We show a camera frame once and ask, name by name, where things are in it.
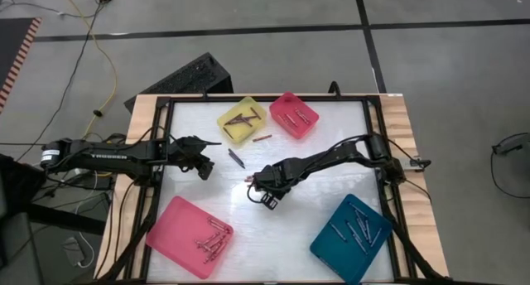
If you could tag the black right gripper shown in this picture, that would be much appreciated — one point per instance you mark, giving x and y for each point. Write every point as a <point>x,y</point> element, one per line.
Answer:
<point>279,175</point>

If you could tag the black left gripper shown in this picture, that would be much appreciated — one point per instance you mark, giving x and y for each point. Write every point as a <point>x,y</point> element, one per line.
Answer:
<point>188,154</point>

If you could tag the red crayon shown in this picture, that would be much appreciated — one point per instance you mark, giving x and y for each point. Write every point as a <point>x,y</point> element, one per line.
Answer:
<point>283,120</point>
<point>291,119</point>
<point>248,179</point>
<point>262,138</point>
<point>301,115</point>
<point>305,118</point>

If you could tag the orange crayon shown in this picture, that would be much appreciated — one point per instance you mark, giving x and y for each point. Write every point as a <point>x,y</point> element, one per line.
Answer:
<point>245,122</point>
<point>228,132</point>
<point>246,117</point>
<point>235,119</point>
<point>255,113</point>

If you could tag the yellow plastic bin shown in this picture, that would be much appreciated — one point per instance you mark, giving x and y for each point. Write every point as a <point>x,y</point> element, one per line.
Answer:
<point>248,131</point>

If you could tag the pink crayon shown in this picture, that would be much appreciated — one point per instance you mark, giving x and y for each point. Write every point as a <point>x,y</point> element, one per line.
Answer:
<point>212,247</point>
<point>218,225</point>
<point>217,241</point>
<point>211,252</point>
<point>215,255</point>
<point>208,240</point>

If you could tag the red plastic bin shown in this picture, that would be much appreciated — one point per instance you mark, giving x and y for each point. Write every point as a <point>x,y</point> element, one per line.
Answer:
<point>281,104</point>

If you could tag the pink plastic bin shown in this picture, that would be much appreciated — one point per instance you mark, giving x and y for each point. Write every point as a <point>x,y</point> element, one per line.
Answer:
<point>174,235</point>

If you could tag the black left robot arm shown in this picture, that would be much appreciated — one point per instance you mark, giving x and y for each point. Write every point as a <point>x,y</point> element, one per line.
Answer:
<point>124,156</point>

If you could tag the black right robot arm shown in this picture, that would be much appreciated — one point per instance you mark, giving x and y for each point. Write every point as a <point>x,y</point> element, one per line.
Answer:
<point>331,156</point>

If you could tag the wooden table board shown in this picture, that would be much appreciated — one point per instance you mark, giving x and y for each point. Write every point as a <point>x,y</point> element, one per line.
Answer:
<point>143,115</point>

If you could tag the teal plastic bin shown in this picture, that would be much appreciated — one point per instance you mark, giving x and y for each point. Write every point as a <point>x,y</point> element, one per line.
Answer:
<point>331,256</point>

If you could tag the small black puck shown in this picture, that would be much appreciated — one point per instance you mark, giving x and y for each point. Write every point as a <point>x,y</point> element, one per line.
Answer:
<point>97,112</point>

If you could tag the grey power adapter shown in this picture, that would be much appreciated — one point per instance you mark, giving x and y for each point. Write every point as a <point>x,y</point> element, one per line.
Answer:
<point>73,252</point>

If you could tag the black mat orange striped edge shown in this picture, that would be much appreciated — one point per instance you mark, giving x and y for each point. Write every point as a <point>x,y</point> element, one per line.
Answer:
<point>12,40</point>

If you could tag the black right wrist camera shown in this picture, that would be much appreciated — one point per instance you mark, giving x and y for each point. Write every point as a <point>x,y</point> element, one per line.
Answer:
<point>269,201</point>

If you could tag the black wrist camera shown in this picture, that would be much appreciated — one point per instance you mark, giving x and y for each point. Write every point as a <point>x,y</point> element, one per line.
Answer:
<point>205,170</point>
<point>269,201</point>

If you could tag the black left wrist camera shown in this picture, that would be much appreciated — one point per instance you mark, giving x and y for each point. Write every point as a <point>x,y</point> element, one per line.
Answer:
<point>205,170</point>

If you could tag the black aluminium table frame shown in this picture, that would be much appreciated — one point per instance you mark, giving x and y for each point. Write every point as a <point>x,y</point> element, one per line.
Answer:
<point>190,98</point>

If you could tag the black bracket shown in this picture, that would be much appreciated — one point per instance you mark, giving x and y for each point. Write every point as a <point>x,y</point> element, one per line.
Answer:
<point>334,88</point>

